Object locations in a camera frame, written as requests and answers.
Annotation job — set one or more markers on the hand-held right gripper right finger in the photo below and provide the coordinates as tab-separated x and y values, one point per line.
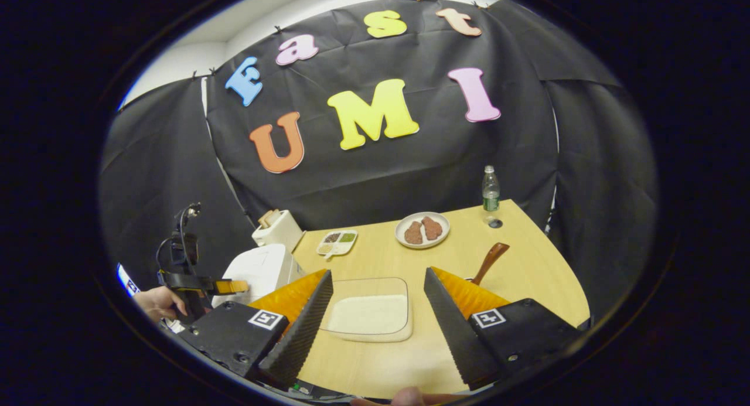
454	330

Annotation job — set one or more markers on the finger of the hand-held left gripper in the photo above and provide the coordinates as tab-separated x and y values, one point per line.
228	286

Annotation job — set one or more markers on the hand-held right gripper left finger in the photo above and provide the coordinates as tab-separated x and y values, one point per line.
299	335

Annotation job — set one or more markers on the white rice cooker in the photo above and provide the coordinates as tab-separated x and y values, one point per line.
261	271

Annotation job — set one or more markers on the beige tray of rice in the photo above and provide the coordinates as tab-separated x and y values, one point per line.
369	315

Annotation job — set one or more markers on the brown wooden spoon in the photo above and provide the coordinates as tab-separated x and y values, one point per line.
492	259

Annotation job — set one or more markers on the white toaster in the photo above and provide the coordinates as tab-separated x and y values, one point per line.
281	233

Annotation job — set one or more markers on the toasted bread slice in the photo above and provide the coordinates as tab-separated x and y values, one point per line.
265	220
275	216

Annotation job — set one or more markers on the white divided grain dish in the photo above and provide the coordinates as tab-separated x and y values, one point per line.
337	243

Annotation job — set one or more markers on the brown meat piece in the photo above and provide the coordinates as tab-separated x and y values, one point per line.
413	233
432	228

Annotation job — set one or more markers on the white round plate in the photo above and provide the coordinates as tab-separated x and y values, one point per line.
422	230

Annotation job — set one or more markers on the green label water bottle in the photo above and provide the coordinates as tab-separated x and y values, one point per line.
491	189

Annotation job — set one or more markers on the black backdrop cloth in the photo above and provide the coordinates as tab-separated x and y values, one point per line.
410	171

